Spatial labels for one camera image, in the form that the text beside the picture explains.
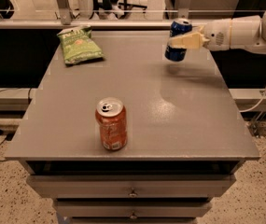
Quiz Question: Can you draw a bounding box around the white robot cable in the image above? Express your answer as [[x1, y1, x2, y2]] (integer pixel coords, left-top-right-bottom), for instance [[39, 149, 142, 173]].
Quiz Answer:
[[239, 53, 266, 114]]

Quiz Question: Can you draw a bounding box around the upper grey drawer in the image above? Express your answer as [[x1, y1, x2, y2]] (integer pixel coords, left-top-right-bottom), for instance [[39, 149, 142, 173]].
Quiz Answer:
[[27, 175, 236, 199]]

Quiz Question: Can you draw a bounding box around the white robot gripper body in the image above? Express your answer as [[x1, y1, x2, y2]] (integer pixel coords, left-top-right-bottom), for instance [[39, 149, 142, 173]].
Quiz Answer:
[[203, 19, 231, 51]]

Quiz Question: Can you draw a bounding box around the green chip bag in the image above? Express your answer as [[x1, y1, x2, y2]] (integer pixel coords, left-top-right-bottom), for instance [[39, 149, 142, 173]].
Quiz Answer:
[[57, 25, 104, 66]]

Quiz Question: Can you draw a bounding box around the blue pepsi can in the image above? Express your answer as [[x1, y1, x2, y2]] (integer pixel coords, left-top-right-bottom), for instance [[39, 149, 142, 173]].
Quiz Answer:
[[165, 18, 192, 62]]

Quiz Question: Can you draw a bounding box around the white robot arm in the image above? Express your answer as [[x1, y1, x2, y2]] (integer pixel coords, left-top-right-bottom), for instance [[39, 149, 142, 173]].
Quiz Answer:
[[168, 11, 266, 54]]

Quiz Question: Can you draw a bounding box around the orange soda can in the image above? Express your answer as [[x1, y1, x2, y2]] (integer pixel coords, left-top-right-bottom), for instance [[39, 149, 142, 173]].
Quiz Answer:
[[95, 97, 128, 151]]

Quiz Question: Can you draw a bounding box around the grey drawer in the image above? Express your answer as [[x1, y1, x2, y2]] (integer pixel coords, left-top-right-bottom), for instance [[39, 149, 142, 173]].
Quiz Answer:
[[27, 175, 236, 199], [53, 199, 211, 219]]

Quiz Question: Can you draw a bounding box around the grey drawer cabinet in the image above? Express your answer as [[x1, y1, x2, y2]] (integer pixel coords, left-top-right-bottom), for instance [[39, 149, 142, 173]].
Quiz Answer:
[[6, 31, 259, 224]]

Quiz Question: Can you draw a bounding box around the metal guard rail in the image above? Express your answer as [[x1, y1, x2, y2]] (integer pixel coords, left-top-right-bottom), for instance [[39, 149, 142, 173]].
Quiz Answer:
[[0, 0, 255, 30]]

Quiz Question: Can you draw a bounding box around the lower grey drawer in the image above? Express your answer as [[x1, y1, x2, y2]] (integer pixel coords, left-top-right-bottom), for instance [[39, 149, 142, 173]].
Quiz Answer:
[[53, 199, 211, 219]]

